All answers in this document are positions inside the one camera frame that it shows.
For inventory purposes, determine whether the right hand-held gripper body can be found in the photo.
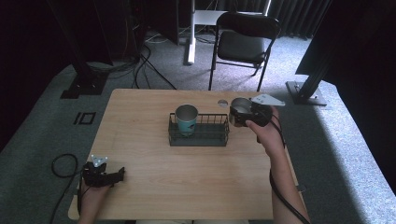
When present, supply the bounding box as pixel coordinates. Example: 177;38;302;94
247;93;286;128

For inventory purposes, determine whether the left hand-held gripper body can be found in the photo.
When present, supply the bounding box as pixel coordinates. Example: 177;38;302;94
80;154;110;189

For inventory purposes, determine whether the brown metal cup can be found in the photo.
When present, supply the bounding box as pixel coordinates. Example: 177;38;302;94
229;97;254;128

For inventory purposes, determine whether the dark wire basket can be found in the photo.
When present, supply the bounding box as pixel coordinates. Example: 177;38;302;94
168;112;231;147

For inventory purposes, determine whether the teal metal cup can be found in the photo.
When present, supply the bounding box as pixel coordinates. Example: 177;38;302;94
175;104;199;137

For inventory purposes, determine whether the person's right hand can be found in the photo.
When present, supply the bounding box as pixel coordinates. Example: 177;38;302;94
245;105;283;159

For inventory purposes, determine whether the person's left hand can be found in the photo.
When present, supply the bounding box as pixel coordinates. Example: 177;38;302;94
78;182;112;217

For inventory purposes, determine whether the black stand with metal base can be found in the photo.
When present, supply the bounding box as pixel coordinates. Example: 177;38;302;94
285;55;332;107

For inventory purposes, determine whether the black folding chair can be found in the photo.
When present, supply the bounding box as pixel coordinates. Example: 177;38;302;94
207;11;281;92

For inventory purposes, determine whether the black stand with flat base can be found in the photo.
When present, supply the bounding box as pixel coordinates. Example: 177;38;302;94
46;0;114;100

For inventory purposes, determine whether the black cabinet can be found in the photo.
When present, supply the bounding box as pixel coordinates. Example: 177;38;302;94
130;0;181;47

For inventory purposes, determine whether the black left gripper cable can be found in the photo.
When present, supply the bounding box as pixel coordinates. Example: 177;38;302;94
49;153;85;224

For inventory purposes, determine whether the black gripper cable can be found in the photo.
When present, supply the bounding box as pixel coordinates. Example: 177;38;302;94
49;153;85;224
268;106;311;224

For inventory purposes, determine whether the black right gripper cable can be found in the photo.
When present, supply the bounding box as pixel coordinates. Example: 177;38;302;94
268;106;311;224

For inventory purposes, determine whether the bundle of black floor cables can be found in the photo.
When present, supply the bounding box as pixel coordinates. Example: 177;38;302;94
87;43;178;91

